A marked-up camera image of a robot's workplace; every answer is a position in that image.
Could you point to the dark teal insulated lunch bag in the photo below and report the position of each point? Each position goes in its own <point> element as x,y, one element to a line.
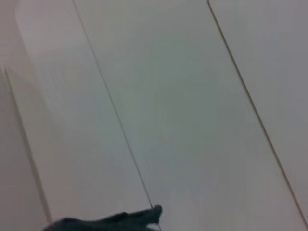
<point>108,222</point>

